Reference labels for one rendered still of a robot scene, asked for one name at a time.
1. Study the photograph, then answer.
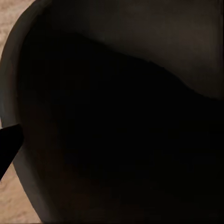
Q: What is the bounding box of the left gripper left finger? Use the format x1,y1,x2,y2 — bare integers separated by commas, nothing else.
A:
0,124,24,180

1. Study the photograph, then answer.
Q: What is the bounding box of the cauldron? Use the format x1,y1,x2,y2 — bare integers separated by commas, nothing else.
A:
0,0,224,224

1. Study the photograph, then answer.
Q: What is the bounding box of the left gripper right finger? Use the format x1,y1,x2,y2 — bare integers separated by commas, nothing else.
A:
209,124,224,162

